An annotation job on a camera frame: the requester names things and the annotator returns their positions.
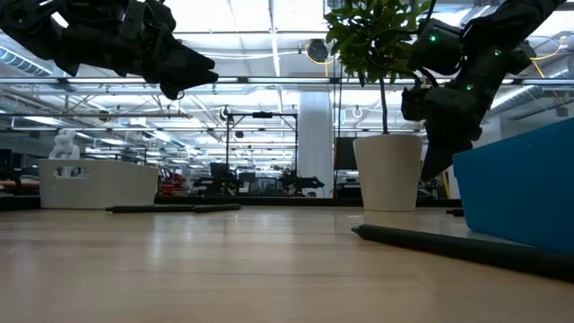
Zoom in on blue plastic tray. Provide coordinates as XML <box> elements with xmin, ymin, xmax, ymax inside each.
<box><xmin>451</xmin><ymin>117</ymin><xmax>574</xmax><ymax>252</ymax></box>

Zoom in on black monitor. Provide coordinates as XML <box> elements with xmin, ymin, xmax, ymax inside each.
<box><xmin>334</xmin><ymin>136</ymin><xmax>360</xmax><ymax>171</ymax></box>

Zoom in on black rig frame with camera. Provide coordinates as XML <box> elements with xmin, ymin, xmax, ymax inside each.
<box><xmin>225</xmin><ymin>110</ymin><xmax>300</xmax><ymax>180</ymax></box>

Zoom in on white plant pot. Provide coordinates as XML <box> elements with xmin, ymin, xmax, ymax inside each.
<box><xmin>352</xmin><ymin>133</ymin><xmax>424</xmax><ymax>213</ymax></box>

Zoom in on white plastic bin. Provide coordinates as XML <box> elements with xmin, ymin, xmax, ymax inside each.
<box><xmin>39</xmin><ymin>159</ymin><xmax>160</xmax><ymax>211</ymax></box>

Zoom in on black aluminium rig frame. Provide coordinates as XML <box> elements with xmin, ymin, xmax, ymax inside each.
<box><xmin>0</xmin><ymin>194</ymin><xmax>463</xmax><ymax>212</ymax></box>

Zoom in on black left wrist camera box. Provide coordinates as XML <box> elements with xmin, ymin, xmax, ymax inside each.
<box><xmin>119</xmin><ymin>0</ymin><xmax>178</xmax><ymax>37</ymax></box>

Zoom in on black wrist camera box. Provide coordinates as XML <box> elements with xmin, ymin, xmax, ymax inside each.
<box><xmin>409</xmin><ymin>17</ymin><xmax>464</xmax><ymax>76</ymax></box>
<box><xmin>119</xmin><ymin>0</ymin><xmax>178</xmax><ymax>37</ymax></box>

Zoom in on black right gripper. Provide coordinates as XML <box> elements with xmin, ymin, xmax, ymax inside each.
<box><xmin>400</xmin><ymin>83</ymin><xmax>485</xmax><ymax>182</ymax></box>

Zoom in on long ceiling light strip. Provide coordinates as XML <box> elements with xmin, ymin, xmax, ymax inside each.
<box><xmin>0</xmin><ymin>75</ymin><xmax>574</xmax><ymax>86</ymax></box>

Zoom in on green leafy plant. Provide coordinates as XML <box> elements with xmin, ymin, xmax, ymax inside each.
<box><xmin>323</xmin><ymin>0</ymin><xmax>431</xmax><ymax>135</ymax></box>

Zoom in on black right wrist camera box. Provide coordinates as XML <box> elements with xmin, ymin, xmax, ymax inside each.
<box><xmin>409</xmin><ymin>17</ymin><xmax>464</xmax><ymax>76</ymax></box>

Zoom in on black pen with white print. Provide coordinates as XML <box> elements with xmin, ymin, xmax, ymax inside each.
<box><xmin>105</xmin><ymin>204</ymin><xmax>197</xmax><ymax>214</ymax></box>

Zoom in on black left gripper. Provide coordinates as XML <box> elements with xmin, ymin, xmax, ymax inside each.
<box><xmin>56</xmin><ymin>17</ymin><xmax>221</xmax><ymax>101</ymax></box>

